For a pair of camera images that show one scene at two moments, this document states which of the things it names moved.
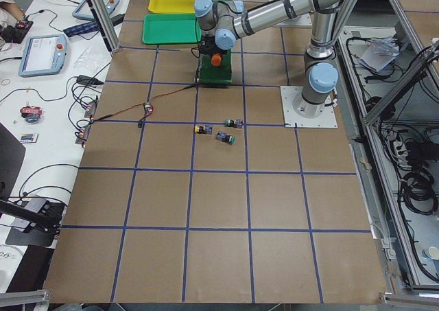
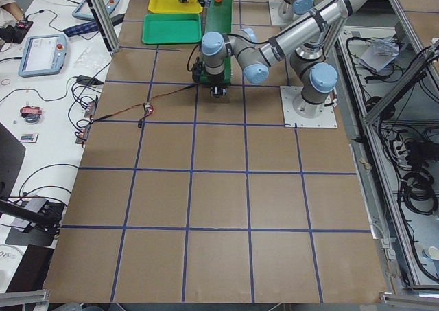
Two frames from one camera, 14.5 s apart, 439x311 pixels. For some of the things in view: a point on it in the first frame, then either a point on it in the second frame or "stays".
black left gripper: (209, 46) -> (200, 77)
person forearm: (14, 9) stays
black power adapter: (88, 80) stays
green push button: (234, 123) -> (217, 91)
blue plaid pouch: (84, 28) stays
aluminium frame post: (102, 14) stays
